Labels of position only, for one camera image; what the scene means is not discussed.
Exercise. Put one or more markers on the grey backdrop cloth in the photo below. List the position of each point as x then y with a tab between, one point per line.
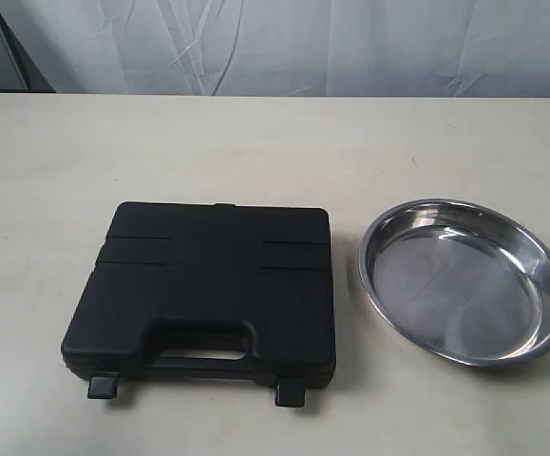
288	48

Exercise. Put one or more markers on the round stainless steel tray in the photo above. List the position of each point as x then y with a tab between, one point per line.
459	280

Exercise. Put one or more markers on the black plastic tool case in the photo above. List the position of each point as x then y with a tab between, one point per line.
208	291

